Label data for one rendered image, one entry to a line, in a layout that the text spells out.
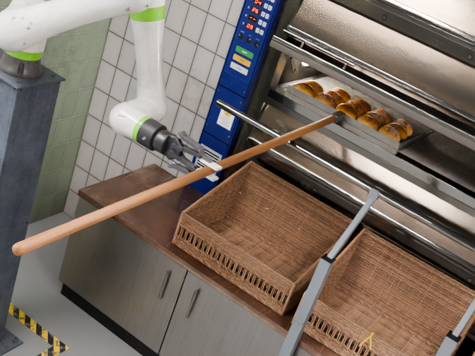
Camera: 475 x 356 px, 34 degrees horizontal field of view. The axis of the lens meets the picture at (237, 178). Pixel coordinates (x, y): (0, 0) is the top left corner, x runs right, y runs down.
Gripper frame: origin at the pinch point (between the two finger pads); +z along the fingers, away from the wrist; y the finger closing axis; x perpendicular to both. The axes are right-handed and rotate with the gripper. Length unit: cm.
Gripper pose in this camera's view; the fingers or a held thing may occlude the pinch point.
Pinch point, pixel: (209, 169)
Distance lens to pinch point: 239.2
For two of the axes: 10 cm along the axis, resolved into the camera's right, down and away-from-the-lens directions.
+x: -5.2, 2.4, -8.2
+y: -3.1, 8.5, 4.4
